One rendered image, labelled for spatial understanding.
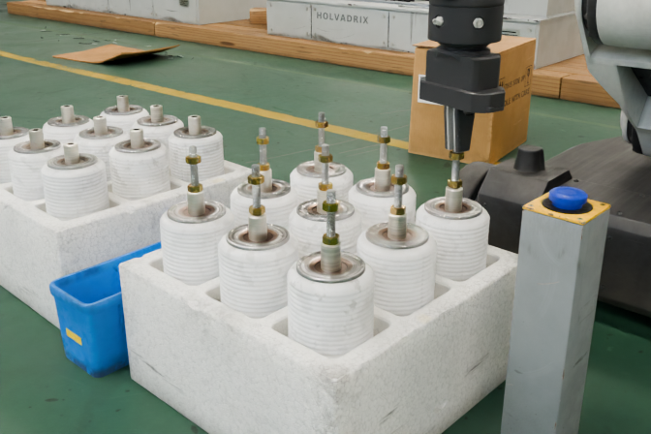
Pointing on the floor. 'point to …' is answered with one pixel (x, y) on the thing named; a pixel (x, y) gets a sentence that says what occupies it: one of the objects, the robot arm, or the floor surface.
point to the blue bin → (95, 315)
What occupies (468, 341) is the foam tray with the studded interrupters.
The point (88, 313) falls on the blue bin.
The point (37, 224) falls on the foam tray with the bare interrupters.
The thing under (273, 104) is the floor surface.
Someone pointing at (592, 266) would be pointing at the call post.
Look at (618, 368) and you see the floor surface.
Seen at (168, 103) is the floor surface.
